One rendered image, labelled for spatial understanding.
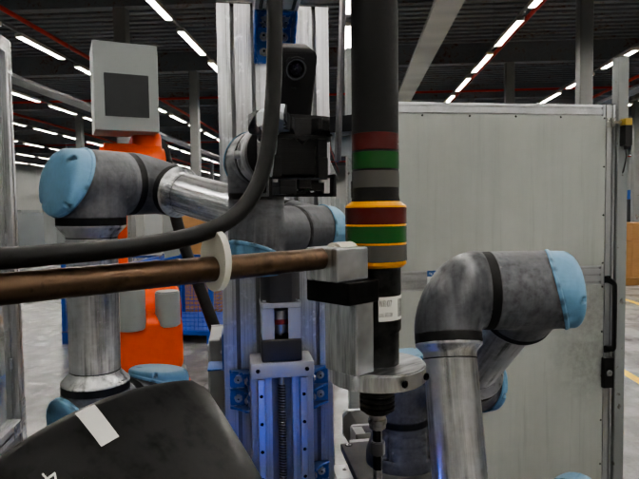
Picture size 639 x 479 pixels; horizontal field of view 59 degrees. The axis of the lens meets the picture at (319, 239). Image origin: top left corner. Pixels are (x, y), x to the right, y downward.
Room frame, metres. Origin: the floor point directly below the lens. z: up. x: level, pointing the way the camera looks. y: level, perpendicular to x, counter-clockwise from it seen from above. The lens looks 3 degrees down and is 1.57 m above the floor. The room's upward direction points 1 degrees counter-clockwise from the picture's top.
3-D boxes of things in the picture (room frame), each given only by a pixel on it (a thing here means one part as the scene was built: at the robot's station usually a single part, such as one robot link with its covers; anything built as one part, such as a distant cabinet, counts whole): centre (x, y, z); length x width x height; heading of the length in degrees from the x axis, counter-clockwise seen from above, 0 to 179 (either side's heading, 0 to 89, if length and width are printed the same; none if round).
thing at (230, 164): (0.76, 0.08, 1.64); 0.11 x 0.08 x 0.09; 19
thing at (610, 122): (2.38, -1.26, 1.82); 0.09 x 0.04 x 0.23; 99
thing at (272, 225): (0.78, 0.08, 1.54); 0.11 x 0.08 x 0.11; 144
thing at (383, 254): (0.40, -0.04, 1.54); 0.04 x 0.04 x 0.01
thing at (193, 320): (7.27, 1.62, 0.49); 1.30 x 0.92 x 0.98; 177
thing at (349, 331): (0.40, -0.03, 1.50); 0.09 x 0.07 x 0.10; 134
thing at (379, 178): (0.40, -0.04, 1.59); 0.03 x 0.03 x 0.01
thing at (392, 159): (0.40, -0.04, 1.61); 0.03 x 0.03 x 0.01
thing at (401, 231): (0.40, -0.04, 1.56); 0.04 x 0.04 x 0.01
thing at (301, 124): (0.61, 0.03, 1.63); 0.12 x 0.08 x 0.09; 19
